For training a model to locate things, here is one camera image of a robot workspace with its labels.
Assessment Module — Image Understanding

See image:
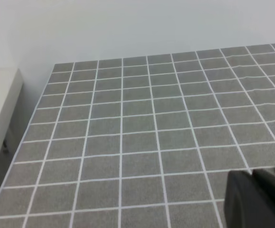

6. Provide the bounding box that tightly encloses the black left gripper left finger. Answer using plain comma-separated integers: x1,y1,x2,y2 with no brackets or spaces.
224,171,270,228

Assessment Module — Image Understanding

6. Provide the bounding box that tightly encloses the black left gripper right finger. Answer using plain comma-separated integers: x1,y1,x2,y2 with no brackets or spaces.
252,167,275,228

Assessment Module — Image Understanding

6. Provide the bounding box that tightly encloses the grey grid tablecloth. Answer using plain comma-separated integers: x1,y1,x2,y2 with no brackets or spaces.
0,44,275,228

